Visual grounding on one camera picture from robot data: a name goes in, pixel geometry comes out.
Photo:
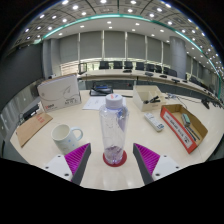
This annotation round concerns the flat brown cardboard sheet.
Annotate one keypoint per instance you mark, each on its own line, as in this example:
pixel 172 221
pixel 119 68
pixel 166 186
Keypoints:
pixel 33 126

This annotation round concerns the flat round red coaster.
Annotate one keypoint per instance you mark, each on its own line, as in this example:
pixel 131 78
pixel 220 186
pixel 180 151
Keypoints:
pixel 105 162

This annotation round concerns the round ceiling lights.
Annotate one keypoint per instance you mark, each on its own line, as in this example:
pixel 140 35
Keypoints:
pixel 103 1

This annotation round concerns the black desk device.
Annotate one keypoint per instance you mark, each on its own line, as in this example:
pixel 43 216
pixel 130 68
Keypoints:
pixel 101 89

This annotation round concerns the white remote control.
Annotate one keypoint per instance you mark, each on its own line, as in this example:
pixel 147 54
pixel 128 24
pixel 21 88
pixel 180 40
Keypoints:
pixel 154 121

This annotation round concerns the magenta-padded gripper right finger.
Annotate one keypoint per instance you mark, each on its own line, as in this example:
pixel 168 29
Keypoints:
pixel 146 158

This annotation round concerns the black hand tool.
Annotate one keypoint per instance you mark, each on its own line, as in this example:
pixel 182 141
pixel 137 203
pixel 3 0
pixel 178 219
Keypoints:
pixel 154 99

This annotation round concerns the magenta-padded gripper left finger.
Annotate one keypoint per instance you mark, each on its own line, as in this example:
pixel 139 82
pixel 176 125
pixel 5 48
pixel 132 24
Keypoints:
pixel 77 158

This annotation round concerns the small grey-green block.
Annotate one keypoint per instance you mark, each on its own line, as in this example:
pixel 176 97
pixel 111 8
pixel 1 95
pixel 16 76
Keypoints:
pixel 185 119

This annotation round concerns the small open white box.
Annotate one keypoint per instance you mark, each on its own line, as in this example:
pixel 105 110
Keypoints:
pixel 141 102

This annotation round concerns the black marker pen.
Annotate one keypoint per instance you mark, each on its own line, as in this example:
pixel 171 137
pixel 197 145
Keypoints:
pixel 192 133

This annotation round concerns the row of black office chairs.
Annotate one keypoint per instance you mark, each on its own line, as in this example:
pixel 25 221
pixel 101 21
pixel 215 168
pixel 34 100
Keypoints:
pixel 118 64

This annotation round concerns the large white cardboard box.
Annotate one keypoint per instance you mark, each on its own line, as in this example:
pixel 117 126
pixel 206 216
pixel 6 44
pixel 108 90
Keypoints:
pixel 58 93

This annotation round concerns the white paper sheet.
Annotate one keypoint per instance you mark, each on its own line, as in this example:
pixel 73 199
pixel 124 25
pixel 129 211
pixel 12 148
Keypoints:
pixel 93 103

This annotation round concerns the white ceramic mug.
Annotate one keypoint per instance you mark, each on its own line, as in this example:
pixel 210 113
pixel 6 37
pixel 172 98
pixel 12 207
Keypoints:
pixel 63 138

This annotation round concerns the clear plastic water bottle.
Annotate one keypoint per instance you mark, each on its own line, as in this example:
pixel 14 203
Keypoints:
pixel 113 126

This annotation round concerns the black flat device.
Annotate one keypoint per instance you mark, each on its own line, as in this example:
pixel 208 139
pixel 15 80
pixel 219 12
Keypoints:
pixel 30 112

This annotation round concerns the open brown red-labelled cardboard box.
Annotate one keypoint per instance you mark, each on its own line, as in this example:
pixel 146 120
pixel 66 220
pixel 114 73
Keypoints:
pixel 173 124

